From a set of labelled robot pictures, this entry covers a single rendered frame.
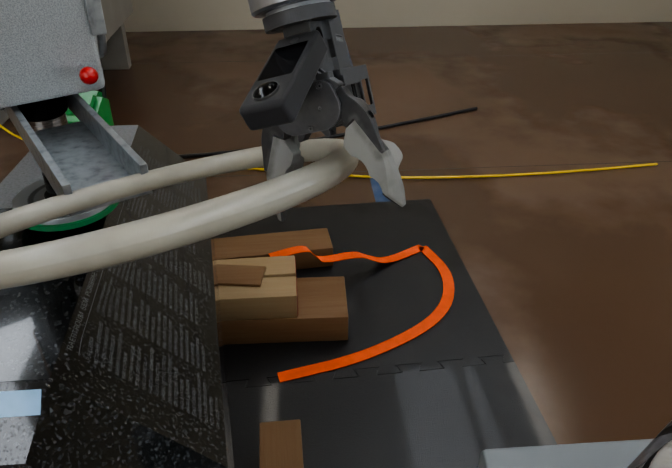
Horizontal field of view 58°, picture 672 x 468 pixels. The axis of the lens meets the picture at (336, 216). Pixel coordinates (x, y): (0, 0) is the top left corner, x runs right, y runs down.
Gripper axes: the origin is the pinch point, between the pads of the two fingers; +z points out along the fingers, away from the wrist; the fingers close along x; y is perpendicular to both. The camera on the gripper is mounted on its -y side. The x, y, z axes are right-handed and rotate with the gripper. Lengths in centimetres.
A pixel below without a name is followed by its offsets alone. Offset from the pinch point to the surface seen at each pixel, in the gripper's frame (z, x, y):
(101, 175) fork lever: -7, 49, 15
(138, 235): -5.1, 6.1, -19.4
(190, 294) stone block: 26, 68, 45
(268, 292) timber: 52, 97, 110
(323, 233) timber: 49, 105, 168
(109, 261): -3.7, 8.2, -20.9
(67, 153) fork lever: -12, 60, 19
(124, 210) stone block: 5, 82, 47
